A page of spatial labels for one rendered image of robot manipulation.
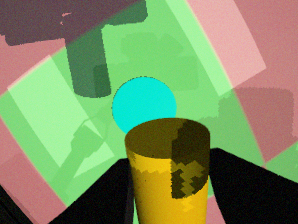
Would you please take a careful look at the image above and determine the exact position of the yellow tall cylinder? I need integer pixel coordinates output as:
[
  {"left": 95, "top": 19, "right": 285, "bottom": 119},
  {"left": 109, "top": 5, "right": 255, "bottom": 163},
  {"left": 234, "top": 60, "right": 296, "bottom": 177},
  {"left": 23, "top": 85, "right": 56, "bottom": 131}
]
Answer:
[{"left": 125, "top": 117, "right": 210, "bottom": 224}]

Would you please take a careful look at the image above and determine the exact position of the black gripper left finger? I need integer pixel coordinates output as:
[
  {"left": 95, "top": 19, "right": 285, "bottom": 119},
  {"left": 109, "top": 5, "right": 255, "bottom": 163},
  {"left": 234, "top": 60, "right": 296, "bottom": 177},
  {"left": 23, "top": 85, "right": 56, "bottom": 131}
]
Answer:
[{"left": 49, "top": 157, "right": 134, "bottom": 224}]

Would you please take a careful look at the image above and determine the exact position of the cyan circle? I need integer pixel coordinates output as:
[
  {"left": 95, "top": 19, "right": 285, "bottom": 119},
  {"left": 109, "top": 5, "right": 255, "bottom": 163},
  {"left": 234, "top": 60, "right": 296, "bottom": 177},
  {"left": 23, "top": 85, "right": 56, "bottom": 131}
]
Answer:
[{"left": 113, "top": 76, "right": 177, "bottom": 133}]

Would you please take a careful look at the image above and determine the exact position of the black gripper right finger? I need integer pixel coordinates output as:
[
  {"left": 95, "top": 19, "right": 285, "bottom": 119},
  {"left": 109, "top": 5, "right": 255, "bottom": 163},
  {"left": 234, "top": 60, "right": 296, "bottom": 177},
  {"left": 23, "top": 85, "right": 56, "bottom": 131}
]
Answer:
[{"left": 209, "top": 148, "right": 298, "bottom": 224}]

